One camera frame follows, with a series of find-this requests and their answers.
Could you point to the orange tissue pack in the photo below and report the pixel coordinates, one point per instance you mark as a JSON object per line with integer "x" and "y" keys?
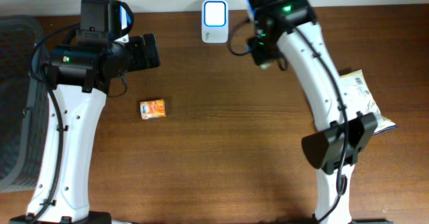
{"x": 152, "y": 109}

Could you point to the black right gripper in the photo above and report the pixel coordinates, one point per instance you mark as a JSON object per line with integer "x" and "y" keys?
{"x": 259, "y": 58}

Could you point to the teal tissue pack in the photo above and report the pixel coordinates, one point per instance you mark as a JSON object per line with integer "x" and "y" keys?
{"x": 265, "y": 65}

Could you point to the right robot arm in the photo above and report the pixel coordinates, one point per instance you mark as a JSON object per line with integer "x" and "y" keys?
{"x": 289, "y": 30}

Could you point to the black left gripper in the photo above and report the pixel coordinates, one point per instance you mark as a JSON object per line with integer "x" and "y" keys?
{"x": 141, "y": 59}

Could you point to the dark grey plastic basket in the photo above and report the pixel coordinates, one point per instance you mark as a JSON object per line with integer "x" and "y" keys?
{"x": 23, "y": 106}

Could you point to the yellow snack bag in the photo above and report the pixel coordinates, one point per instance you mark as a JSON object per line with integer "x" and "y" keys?
{"x": 363, "y": 99}

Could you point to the white barcode scanner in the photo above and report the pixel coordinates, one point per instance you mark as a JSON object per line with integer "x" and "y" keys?
{"x": 215, "y": 21}

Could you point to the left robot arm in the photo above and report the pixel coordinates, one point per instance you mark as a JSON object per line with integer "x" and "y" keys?
{"x": 69, "y": 86}

